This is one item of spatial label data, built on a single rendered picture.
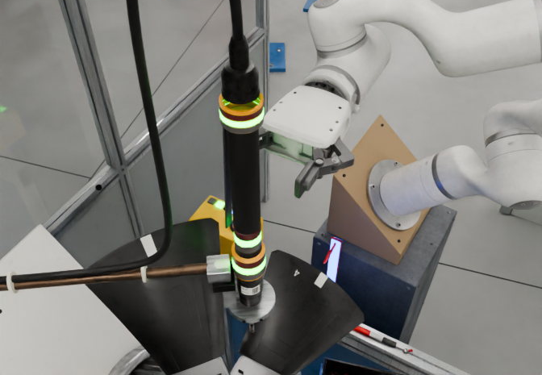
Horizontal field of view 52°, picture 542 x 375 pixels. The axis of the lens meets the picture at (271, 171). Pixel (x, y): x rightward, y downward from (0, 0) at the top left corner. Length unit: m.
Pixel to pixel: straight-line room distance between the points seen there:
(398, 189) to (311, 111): 0.71
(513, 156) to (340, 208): 0.46
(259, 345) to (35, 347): 0.39
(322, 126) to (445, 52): 0.20
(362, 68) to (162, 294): 0.46
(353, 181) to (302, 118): 0.71
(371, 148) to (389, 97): 2.05
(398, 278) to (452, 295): 1.17
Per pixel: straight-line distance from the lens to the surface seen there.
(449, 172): 1.32
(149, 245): 0.91
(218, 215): 1.41
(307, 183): 0.68
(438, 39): 0.80
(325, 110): 0.75
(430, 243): 1.58
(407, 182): 1.40
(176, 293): 0.92
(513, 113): 1.21
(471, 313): 2.63
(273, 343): 1.08
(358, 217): 1.45
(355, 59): 0.82
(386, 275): 1.51
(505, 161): 1.23
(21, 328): 1.07
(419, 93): 3.62
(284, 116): 0.74
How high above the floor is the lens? 2.15
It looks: 46 degrees down
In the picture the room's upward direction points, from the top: straight up
